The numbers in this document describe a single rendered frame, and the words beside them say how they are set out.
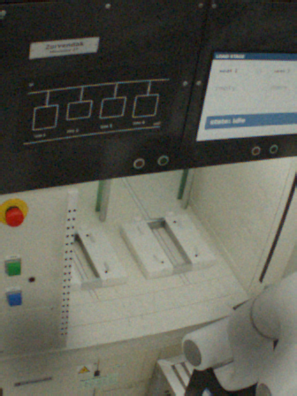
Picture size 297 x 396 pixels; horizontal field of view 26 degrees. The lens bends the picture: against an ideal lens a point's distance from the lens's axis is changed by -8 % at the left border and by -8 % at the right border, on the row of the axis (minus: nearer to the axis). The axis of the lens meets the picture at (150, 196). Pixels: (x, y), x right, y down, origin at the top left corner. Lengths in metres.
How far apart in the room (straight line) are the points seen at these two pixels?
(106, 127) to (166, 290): 0.74
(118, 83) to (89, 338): 0.75
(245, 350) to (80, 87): 0.54
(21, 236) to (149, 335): 0.54
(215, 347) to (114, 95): 0.50
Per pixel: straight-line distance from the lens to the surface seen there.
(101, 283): 1.83
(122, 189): 2.18
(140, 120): 1.27
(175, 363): 1.84
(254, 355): 1.18
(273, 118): 1.42
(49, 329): 1.60
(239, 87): 1.33
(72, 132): 1.22
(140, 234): 1.98
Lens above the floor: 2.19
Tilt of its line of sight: 38 degrees down
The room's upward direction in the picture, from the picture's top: 11 degrees clockwise
